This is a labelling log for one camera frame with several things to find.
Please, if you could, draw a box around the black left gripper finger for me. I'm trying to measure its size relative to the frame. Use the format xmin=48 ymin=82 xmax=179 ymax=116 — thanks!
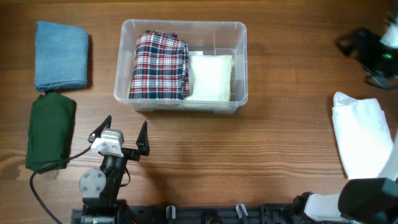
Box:
xmin=136 ymin=121 xmax=150 ymax=156
xmin=88 ymin=115 xmax=112 ymax=143

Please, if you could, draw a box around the red navy plaid cloth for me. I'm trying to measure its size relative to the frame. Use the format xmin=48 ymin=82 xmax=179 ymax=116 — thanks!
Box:
xmin=129 ymin=30 xmax=190 ymax=100

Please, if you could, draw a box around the cream cloth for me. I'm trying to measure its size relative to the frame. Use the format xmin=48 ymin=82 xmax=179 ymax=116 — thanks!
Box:
xmin=177 ymin=55 xmax=233 ymax=110

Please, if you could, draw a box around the white cloth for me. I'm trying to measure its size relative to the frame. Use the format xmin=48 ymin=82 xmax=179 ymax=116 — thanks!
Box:
xmin=332 ymin=92 xmax=393 ymax=179

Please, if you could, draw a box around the clear plastic storage container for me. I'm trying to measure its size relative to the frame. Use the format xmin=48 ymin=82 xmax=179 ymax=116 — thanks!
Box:
xmin=113 ymin=19 xmax=249 ymax=113

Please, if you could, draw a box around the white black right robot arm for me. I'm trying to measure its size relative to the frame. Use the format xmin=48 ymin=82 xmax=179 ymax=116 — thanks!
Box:
xmin=281 ymin=25 xmax=397 ymax=223

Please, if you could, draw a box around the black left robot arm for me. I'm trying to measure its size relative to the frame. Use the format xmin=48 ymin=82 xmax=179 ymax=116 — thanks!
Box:
xmin=79 ymin=116 xmax=150 ymax=224

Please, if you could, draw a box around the folded dark green cloth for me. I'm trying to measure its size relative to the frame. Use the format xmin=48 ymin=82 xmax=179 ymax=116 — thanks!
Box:
xmin=25 ymin=92 xmax=76 ymax=171

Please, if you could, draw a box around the folded blue cloth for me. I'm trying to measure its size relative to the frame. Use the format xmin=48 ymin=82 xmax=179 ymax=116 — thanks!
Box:
xmin=34 ymin=21 xmax=89 ymax=92

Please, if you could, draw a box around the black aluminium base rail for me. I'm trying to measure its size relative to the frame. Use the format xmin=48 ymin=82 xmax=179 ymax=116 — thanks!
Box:
xmin=71 ymin=204 xmax=312 ymax=224

